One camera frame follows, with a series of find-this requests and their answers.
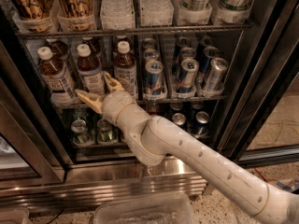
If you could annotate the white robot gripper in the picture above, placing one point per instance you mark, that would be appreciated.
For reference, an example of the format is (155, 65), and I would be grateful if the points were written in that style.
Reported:
(116, 104)

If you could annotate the tea bottle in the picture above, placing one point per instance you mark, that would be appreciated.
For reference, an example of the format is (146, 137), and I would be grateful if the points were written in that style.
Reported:
(56, 74)
(125, 68)
(90, 70)

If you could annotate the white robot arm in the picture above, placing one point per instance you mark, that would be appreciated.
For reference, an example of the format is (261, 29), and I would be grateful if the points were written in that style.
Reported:
(150, 138)

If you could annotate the left clear water bottle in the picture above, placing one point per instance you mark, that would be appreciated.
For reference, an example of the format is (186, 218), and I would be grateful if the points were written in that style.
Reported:
(117, 14)

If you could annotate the clear water bottle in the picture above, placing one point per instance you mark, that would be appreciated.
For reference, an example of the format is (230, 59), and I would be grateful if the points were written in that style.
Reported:
(156, 12)
(117, 14)

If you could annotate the gold top-shelf can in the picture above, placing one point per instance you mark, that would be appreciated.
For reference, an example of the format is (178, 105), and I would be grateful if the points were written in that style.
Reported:
(76, 15)
(35, 12)

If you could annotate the left fridge glass door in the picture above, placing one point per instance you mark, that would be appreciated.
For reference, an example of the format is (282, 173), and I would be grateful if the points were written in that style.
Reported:
(31, 163)

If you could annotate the fridge glass door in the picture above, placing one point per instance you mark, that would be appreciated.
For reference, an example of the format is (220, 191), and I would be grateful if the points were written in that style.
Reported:
(263, 68)
(31, 163)

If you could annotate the right clear water bottle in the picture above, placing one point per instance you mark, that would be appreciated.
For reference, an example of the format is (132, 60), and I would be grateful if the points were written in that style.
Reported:
(156, 12)

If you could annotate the left gold top-shelf can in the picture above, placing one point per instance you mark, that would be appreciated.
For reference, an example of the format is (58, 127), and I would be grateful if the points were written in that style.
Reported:
(35, 12)

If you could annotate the stainless steel fridge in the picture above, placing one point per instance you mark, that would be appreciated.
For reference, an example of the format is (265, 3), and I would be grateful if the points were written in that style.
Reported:
(96, 175)

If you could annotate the right fridge glass door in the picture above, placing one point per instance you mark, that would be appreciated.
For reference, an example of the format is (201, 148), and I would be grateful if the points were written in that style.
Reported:
(263, 68)

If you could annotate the green soda can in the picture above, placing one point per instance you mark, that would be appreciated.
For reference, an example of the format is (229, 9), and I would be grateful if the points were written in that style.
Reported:
(105, 132)
(82, 136)

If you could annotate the left green soda can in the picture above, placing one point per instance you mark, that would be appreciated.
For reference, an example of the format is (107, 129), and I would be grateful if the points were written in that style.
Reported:
(82, 136)

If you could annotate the front left energy drink can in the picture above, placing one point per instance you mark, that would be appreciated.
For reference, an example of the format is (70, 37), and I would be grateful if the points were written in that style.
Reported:
(154, 78)

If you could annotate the energy drink can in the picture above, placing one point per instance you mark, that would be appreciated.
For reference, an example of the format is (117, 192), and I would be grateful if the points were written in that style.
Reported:
(217, 70)
(154, 78)
(186, 75)

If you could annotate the left dark blue soda can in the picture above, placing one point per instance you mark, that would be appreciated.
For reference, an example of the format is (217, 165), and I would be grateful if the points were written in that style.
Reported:
(180, 120)

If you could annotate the dark blue soda can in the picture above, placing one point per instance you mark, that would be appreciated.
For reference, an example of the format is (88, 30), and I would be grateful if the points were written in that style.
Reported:
(180, 120)
(201, 122)

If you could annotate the front middle energy drink can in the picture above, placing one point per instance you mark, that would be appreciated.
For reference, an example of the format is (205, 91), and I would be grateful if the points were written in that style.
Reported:
(186, 75)

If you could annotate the right dark blue soda can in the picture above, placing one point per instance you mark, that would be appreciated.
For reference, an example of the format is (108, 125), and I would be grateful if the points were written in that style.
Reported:
(201, 122)

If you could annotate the front right energy drink can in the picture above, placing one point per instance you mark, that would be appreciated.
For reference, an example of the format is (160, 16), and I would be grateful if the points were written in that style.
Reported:
(217, 70)

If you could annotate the left green-white tall can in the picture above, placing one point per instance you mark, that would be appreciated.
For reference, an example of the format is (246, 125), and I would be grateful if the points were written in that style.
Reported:
(192, 12)

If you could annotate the green-white tall can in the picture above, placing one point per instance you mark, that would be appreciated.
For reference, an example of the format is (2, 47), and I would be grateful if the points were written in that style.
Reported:
(192, 12)
(230, 11)

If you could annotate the clear plastic bin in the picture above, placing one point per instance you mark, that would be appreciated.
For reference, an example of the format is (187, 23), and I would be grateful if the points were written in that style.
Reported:
(167, 208)

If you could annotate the right green-white tall can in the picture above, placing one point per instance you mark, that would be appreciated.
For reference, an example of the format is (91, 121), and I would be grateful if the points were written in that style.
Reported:
(230, 11)

